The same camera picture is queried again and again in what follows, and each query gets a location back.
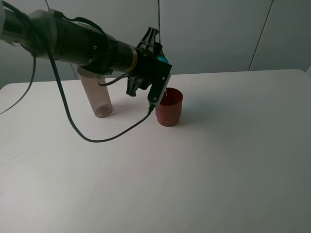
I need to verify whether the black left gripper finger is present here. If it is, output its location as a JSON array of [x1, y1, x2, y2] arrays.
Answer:
[[136, 27, 164, 59], [126, 76, 146, 96]]

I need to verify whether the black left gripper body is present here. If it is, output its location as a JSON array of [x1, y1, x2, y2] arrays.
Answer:
[[132, 54, 172, 104]]

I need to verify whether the teal translucent plastic cup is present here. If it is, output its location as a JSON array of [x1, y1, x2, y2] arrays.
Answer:
[[156, 55, 169, 64]]

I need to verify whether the smoky translucent plastic bottle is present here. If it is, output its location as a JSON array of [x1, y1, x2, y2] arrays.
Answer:
[[77, 67, 114, 118]]

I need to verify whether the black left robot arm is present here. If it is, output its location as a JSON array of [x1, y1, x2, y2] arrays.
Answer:
[[0, 1, 172, 105]]

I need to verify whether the red plastic cup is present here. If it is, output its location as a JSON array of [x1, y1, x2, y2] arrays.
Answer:
[[155, 87, 183, 127]]

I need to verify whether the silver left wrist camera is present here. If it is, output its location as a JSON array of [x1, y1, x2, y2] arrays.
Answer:
[[155, 73, 171, 106]]

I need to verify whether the black camera cable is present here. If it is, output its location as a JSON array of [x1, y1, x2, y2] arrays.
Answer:
[[0, 4, 156, 143]]

